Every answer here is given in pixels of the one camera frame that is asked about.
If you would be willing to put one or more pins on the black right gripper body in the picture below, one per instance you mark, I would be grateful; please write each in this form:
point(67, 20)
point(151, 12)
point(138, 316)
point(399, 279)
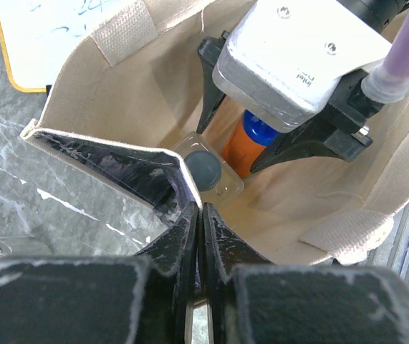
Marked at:
point(348, 108)

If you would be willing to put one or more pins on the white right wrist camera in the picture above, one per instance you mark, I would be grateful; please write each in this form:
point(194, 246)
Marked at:
point(284, 59)

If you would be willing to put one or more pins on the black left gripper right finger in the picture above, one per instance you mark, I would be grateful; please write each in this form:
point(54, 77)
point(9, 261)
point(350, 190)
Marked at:
point(222, 250)

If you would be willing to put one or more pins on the orange blue spray bottle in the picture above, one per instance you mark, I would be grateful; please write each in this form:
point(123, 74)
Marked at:
point(246, 142)

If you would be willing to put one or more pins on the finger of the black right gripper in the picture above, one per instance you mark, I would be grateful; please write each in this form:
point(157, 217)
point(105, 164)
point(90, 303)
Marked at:
point(212, 98)
point(308, 140)

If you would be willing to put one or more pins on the cream canvas tote bag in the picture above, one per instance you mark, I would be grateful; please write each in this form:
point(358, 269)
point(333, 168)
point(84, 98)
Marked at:
point(133, 88)

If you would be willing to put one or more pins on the clear bottle with dark cap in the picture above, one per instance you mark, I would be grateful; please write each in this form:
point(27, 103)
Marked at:
point(216, 181)

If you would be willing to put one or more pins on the yellow-framed small whiteboard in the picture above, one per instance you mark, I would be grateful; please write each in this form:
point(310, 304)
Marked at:
point(38, 36)

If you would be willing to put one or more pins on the aluminium front frame rail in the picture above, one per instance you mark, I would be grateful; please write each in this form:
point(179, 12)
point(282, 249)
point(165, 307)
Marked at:
point(393, 253)

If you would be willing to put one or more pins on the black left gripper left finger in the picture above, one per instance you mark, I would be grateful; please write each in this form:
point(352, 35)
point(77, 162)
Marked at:
point(166, 313)

